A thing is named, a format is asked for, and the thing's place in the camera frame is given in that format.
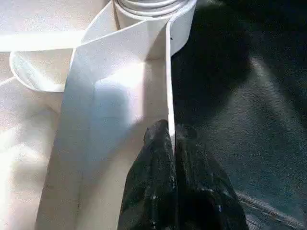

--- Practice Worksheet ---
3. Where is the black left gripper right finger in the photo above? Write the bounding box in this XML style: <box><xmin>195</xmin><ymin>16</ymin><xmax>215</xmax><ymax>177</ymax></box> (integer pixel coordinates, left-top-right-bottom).
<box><xmin>174</xmin><ymin>124</ymin><xmax>248</xmax><ymax>230</ymax></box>

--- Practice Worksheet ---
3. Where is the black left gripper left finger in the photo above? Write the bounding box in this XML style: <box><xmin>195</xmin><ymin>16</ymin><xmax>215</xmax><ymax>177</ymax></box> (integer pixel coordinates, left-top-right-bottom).
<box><xmin>118</xmin><ymin>119</ymin><xmax>178</xmax><ymax>230</ymax></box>

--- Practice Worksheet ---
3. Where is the white plastic table top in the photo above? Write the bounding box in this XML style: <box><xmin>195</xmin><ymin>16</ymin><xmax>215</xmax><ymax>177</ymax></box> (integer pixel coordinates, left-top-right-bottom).
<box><xmin>0</xmin><ymin>0</ymin><xmax>197</xmax><ymax>230</ymax></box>

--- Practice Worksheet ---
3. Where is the white plastic table leg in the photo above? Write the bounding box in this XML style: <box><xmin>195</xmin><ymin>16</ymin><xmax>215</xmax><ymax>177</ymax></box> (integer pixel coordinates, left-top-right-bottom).
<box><xmin>114</xmin><ymin>0</ymin><xmax>190</xmax><ymax>17</ymax></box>

